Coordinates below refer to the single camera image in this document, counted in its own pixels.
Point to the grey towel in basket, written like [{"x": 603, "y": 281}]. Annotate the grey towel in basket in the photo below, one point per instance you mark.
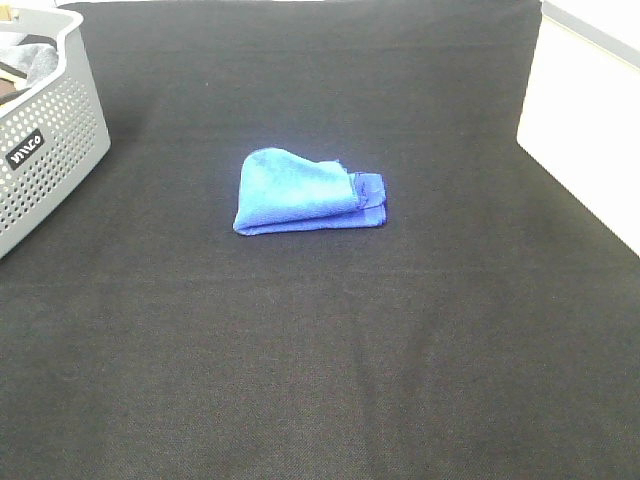
[{"x": 37, "y": 60}]

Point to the blue microfiber towel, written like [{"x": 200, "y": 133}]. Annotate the blue microfiber towel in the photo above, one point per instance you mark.
[{"x": 283, "y": 192}]

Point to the yellow cloth in basket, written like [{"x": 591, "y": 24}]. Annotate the yellow cloth in basket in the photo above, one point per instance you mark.
[{"x": 11, "y": 74}]

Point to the black table cloth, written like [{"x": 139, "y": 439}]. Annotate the black table cloth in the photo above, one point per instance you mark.
[{"x": 488, "y": 330}]

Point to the white plastic storage box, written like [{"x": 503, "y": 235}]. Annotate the white plastic storage box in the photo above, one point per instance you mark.
[{"x": 580, "y": 114}]

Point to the grey perforated plastic basket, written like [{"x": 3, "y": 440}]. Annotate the grey perforated plastic basket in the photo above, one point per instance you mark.
[{"x": 53, "y": 135}]

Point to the brown folded cloth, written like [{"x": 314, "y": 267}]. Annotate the brown folded cloth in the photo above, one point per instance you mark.
[{"x": 8, "y": 92}]

